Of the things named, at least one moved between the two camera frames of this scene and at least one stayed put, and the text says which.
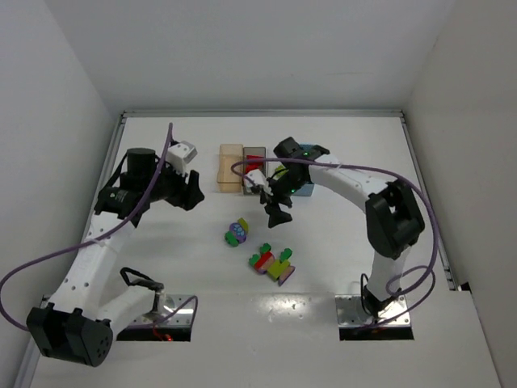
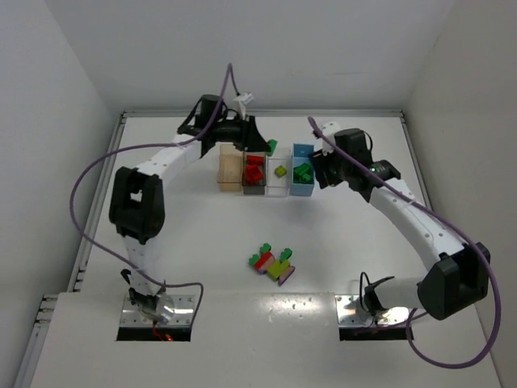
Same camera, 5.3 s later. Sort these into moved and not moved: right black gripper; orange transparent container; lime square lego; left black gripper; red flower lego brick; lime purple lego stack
Moved: left black gripper; right black gripper
Not moved: lime purple lego stack; orange transparent container; red flower lego brick; lime square lego
